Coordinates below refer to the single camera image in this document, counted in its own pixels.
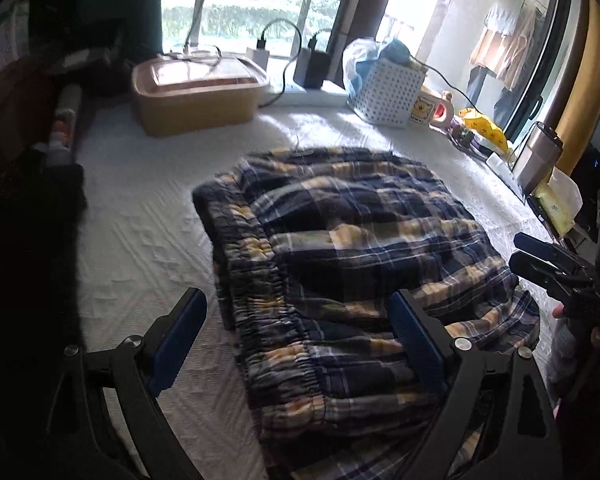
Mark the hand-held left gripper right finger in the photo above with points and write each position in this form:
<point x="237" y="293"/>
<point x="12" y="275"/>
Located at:
<point x="420" y="345"/>

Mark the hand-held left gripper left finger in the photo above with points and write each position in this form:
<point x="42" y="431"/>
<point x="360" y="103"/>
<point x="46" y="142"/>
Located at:
<point x="176" y="345"/>

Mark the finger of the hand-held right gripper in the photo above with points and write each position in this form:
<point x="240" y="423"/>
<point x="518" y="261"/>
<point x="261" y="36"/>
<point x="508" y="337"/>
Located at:
<point x="532" y="267"/>
<point x="540" y="251"/>

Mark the yellow spotted cloth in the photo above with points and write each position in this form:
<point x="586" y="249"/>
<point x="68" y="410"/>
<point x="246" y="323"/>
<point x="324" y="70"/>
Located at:
<point x="487" y="130"/>

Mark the yellow tissue pack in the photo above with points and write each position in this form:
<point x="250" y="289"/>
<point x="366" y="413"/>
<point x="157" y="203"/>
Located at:
<point x="560" y="202"/>

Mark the purple pouch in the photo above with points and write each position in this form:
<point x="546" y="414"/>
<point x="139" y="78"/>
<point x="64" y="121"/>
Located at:
<point x="462" y="135"/>

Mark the yellow curtain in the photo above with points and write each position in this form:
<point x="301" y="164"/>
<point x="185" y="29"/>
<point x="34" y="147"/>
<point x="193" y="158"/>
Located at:
<point x="590" y="85"/>

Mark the white textured tablecloth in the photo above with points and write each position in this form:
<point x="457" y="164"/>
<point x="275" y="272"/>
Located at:
<point x="145" y="220"/>

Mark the brown lidded container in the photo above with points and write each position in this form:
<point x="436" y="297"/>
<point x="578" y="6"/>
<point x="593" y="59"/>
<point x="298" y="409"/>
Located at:
<point x="195" y="102"/>

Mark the rolled white paper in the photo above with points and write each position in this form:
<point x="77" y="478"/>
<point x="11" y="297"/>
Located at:
<point x="500" y="165"/>

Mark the hanging beige garment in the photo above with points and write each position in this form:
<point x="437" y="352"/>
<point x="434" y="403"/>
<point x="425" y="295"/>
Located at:
<point x="505" y="55"/>

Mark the steel tumbler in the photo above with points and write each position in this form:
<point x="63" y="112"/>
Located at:
<point x="537" y="160"/>

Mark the white perforated basket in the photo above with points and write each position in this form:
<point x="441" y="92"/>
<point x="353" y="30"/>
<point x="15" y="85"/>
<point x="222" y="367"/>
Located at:
<point x="387" y="95"/>

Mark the clear plastic bag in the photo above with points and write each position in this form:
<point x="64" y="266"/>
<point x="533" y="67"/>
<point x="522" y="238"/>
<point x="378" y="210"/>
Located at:
<point x="360" y="65"/>

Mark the hanging light blue garment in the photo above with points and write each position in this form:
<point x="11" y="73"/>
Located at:
<point x="502" y="12"/>

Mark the black charger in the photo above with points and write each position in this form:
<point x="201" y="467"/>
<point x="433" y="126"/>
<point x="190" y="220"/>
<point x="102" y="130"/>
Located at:
<point x="311" y="69"/>

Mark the black cloth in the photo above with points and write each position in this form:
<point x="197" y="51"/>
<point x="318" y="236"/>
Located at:
<point x="25" y="240"/>

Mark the white charger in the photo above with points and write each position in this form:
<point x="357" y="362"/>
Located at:
<point x="258" y="56"/>

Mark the plaid pants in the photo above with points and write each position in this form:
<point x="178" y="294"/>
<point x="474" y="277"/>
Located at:
<point x="360" y="280"/>

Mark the bear print mug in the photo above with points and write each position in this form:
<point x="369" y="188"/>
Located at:
<point x="422" y="110"/>

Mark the grey desk lamp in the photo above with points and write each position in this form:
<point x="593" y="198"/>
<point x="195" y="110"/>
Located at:
<point x="190" y="51"/>

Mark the dark green curtain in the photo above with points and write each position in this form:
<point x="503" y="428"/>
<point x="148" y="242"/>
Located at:
<point x="120" y="5"/>

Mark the person's right hand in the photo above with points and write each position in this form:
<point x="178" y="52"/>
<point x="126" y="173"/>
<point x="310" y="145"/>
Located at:
<point x="558" y="312"/>

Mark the dark window frame post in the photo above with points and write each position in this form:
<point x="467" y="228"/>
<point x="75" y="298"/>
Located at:
<point x="352" y="10"/>

